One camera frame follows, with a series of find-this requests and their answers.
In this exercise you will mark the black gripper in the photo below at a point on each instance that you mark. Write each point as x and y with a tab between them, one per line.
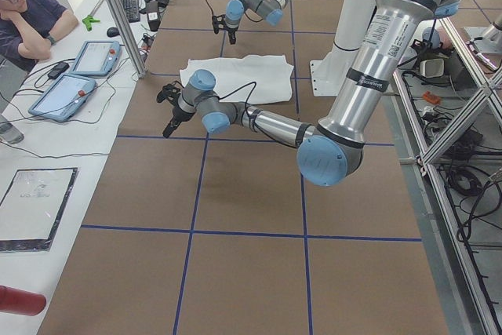
179	114
231	31

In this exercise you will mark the white printed long-sleeve shirt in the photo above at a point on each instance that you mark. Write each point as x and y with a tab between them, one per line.
254	78

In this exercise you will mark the silver foil tray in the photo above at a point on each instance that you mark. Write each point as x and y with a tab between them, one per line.
32	208

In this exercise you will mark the blue teach pendant far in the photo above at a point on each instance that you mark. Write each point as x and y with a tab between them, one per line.
96	58

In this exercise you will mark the blue teach pendant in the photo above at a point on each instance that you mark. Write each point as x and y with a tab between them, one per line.
63	98
96	58

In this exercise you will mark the black computer mouse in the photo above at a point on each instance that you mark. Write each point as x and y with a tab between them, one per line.
112	32

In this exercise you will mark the black power adapter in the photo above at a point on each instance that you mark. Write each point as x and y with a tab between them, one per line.
58	70

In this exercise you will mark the black keyboard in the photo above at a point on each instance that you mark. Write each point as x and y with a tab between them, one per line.
131	9

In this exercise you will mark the seated person dark shirt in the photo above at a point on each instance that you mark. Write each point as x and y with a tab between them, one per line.
30	28

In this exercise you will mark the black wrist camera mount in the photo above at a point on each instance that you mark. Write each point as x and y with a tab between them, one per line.
218	23
170	92

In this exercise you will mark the aluminium frame post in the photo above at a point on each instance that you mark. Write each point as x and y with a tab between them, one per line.
121	22

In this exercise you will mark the blue teach pendant near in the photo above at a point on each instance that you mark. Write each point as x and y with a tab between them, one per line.
63	98

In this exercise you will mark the aluminium side frame rack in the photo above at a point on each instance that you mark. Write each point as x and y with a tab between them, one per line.
451	130

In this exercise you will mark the red fire extinguisher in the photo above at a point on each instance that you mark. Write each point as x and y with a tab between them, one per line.
21	302

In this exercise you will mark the green plastic tool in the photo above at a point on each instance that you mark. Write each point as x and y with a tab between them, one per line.
89	21

